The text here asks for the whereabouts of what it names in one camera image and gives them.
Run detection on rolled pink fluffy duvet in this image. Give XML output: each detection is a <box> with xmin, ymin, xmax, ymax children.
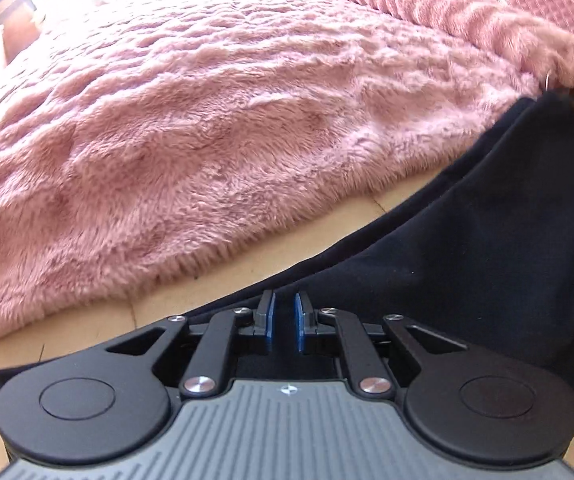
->
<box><xmin>312</xmin><ymin>0</ymin><xmax>574</xmax><ymax>93</ymax></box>

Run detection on pink fluffy blanket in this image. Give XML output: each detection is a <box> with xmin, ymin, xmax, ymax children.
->
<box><xmin>0</xmin><ymin>0</ymin><xmax>540</xmax><ymax>356</ymax></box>

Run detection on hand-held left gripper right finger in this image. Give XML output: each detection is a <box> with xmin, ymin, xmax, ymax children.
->
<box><xmin>294</xmin><ymin>290</ymin><xmax>468</xmax><ymax>397</ymax></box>

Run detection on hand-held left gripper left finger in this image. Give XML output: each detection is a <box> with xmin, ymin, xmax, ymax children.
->
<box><xmin>107</xmin><ymin>290</ymin><xmax>278</xmax><ymax>398</ymax></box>

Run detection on black pants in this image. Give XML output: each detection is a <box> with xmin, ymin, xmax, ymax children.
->
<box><xmin>0</xmin><ymin>91</ymin><xmax>574</xmax><ymax>413</ymax></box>

